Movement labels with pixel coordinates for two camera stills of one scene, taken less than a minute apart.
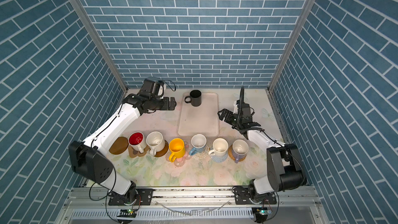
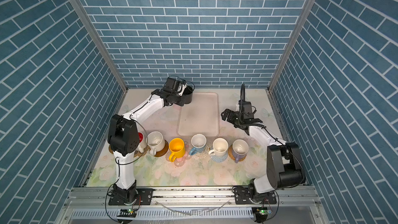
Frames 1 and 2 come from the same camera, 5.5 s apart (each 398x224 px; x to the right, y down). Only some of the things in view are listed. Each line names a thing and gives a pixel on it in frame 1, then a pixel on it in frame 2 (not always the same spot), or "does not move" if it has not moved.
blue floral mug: x=198 y=141 does not move
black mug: x=195 y=96 → x=187 y=95
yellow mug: x=177 y=147 does not move
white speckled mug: x=156 y=142 does not move
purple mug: x=240 y=149 does not move
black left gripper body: x=157 y=103 → x=176 y=98
